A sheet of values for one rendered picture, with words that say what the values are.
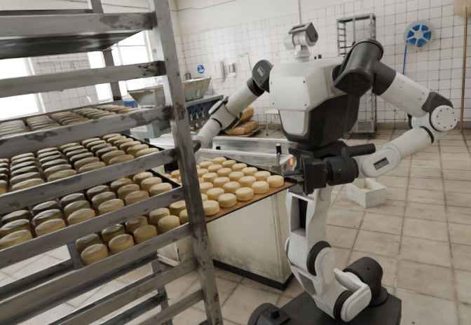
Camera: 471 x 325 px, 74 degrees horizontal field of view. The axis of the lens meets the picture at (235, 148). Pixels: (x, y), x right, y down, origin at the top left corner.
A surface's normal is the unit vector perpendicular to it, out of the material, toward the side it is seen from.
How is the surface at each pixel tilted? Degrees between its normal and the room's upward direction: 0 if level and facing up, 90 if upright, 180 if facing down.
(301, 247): 74
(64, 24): 90
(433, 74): 90
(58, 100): 90
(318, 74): 86
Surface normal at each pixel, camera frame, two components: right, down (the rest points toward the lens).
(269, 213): -0.59, 0.29
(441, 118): 0.05, -0.03
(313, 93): -0.18, 0.21
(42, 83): 0.58, 0.15
